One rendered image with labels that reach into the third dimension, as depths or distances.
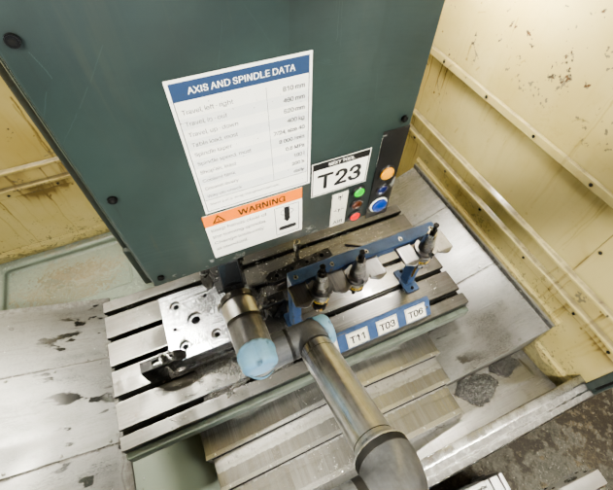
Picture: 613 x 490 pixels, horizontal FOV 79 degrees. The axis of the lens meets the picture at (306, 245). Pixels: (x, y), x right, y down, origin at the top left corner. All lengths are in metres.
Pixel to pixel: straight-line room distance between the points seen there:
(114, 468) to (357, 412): 1.05
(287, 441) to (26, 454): 0.82
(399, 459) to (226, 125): 0.51
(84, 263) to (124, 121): 1.66
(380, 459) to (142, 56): 0.58
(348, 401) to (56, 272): 1.66
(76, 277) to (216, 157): 1.61
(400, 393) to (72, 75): 1.30
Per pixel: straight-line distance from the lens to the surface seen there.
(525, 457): 2.37
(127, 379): 1.35
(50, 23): 0.39
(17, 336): 1.78
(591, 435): 2.58
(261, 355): 0.73
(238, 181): 0.51
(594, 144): 1.26
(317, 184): 0.58
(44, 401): 1.65
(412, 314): 1.32
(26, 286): 2.13
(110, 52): 0.40
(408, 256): 1.09
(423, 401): 1.48
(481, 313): 1.59
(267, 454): 1.37
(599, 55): 1.23
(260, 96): 0.45
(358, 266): 0.96
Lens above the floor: 2.09
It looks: 55 degrees down
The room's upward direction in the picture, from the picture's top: 1 degrees clockwise
